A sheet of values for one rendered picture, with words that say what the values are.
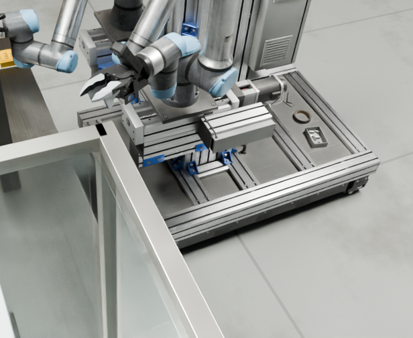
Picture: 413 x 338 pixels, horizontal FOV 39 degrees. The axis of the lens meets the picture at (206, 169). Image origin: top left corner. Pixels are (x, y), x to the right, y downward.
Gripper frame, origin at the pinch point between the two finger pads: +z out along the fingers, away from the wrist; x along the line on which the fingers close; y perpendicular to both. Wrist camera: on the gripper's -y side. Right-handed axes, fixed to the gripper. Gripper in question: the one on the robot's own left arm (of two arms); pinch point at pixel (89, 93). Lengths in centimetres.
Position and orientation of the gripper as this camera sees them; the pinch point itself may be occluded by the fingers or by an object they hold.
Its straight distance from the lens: 151.1
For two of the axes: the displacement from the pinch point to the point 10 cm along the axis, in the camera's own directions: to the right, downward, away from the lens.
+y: 0.0, 7.4, 6.7
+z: -6.0, 5.4, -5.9
